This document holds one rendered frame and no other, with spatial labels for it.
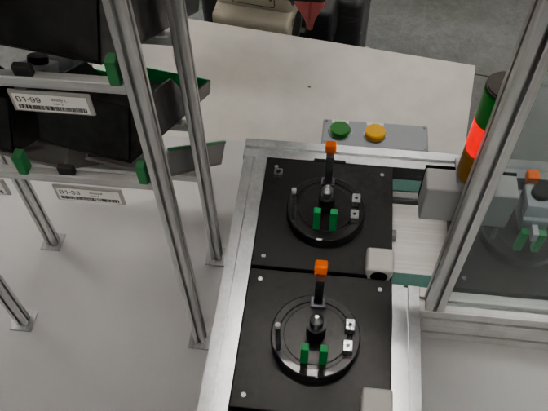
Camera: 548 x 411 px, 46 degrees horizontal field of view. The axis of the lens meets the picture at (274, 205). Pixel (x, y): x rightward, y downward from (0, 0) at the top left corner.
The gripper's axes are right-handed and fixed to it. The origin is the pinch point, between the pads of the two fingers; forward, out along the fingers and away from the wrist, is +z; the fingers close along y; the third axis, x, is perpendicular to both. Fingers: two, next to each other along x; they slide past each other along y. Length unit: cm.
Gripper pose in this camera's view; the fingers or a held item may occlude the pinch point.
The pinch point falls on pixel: (310, 24)
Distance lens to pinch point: 110.6
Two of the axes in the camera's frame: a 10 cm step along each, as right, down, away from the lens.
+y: 9.9, 0.9, -0.9
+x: 1.2, -7.9, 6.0
